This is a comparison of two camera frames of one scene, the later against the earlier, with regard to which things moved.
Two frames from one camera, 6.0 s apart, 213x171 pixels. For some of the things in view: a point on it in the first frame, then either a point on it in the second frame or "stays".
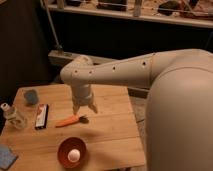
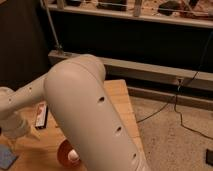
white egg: [74, 155] stays
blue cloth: [7, 157] stays
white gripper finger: [93, 108] to [34, 133]
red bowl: [68, 144] stays
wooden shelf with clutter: [195, 12] stays
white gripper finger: [75, 109] to [11, 143]
